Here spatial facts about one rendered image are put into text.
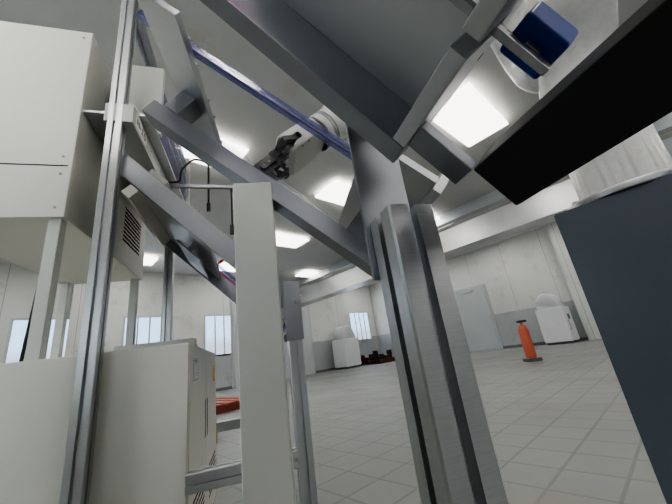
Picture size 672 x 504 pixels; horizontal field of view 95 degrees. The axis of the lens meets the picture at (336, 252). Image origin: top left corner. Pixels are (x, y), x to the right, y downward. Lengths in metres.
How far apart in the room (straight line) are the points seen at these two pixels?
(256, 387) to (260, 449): 0.07
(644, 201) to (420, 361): 0.44
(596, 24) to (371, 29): 0.52
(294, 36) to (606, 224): 0.48
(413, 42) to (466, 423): 0.26
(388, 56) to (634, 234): 0.43
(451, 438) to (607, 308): 0.39
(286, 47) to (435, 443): 0.30
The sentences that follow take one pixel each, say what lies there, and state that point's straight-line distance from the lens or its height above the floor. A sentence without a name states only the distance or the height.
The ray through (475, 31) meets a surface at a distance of 0.20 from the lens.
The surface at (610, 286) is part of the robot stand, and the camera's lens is 0.58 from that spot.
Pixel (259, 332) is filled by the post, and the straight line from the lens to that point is 0.44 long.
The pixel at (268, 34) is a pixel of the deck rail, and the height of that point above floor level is 0.78.
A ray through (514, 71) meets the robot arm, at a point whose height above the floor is 1.06.
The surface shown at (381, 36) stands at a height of 0.75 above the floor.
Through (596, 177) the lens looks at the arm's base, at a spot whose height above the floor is 0.74.
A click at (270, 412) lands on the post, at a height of 0.48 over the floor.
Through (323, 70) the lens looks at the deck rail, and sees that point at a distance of 0.28.
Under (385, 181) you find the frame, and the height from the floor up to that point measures 0.69.
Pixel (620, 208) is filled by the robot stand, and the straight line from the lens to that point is 0.59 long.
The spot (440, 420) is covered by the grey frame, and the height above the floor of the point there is 0.49.
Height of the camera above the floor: 0.54
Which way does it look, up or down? 18 degrees up
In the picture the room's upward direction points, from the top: 8 degrees counter-clockwise
